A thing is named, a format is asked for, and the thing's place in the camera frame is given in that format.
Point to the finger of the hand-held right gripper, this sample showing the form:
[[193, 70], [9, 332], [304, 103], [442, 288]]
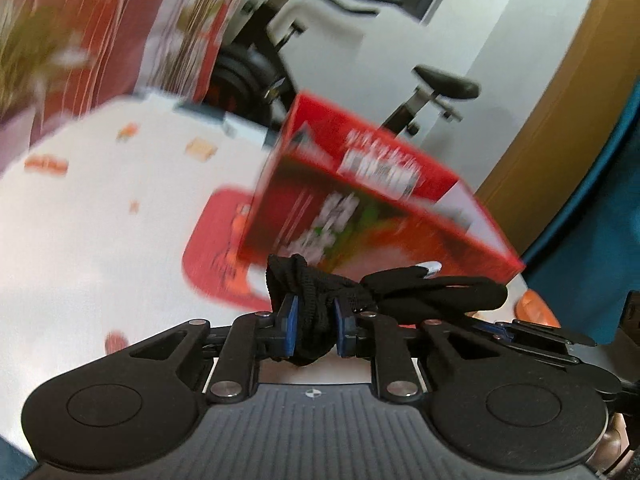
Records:
[[550, 335], [530, 350]]

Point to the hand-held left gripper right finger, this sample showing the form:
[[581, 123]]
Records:
[[343, 332]]

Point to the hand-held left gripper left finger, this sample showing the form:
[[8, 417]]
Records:
[[291, 329]]

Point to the black knit glove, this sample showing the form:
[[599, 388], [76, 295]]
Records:
[[425, 295]]

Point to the red cardboard box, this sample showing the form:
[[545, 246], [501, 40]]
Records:
[[400, 240]]

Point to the person's right hand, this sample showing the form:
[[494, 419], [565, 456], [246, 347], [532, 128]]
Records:
[[617, 437]]

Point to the orange rounded object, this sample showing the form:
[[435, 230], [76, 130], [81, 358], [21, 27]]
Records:
[[537, 310]]

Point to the teal curtain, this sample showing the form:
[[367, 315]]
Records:
[[600, 210]]

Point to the wooden door panel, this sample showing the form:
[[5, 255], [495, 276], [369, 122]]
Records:
[[565, 85]]

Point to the black exercise bike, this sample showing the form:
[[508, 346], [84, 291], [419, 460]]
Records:
[[250, 70]]

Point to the pink printed curtain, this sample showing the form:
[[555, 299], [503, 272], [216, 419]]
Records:
[[100, 35]]

